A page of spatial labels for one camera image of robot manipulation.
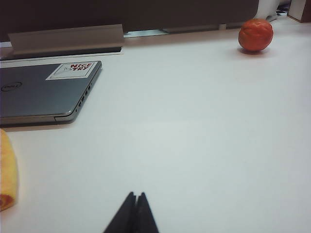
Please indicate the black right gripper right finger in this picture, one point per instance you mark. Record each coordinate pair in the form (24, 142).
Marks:
(145, 216)

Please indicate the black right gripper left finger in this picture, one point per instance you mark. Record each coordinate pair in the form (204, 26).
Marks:
(124, 216)

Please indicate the yellow orange rag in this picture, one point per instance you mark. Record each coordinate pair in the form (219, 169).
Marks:
(7, 170)

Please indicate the grey Dell laptop with sticker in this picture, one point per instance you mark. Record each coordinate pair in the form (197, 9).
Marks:
(41, 97)

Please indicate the grey felt desk divider panel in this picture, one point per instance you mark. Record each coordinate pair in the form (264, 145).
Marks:
(145, 12)

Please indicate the orange tangerine fruit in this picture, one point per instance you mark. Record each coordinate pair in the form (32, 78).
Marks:
(255, 35)

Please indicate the white rounded object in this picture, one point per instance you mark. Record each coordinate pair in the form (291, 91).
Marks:
(267, 9)

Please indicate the white brown box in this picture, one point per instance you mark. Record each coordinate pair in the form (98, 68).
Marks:
(300, 9)

